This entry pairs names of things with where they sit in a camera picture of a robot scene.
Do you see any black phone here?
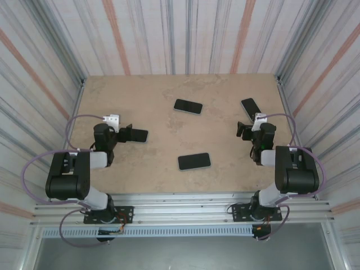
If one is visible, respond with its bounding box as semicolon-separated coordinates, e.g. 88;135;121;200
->
173;98;204;115
240;97;263;123
177;152;212;172

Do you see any light teal phone case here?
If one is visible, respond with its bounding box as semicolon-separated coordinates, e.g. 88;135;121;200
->
131;128;150;145

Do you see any grey metal panel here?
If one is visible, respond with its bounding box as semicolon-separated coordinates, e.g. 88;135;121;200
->
21;237;351;270

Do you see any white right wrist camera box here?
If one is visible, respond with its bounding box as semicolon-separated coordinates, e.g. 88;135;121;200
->
251;112;267;132

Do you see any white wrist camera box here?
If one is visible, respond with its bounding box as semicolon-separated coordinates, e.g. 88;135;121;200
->
251;112;267;132
101;114;120;133

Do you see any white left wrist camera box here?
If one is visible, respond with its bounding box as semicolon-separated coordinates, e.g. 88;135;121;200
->
101;114;120;133

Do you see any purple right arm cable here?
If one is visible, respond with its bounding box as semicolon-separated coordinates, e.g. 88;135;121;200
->
254;112;327;242

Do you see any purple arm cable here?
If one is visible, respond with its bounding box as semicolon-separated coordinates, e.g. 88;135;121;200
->
22;114;119;248
254;112;327;242

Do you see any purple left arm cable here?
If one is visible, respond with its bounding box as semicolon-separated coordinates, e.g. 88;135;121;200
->
22;114;119;248

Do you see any aluminium table edge rail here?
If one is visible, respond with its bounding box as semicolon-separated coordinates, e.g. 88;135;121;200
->
276;75;318;201
47;75;87;205

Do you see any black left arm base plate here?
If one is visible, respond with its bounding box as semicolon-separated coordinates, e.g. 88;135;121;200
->
83;206;134;225

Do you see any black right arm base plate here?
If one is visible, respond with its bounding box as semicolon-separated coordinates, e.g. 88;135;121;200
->
231;204;283;223

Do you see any aluminium mounting rail frame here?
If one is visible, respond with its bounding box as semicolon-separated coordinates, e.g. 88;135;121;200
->
29;192;336;227

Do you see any orange wired connector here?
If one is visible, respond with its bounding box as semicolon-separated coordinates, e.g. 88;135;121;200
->
97;214;126;235
252;215;273;233

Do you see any slotted white cable duct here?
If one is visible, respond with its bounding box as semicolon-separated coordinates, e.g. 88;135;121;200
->
41;226;254;239

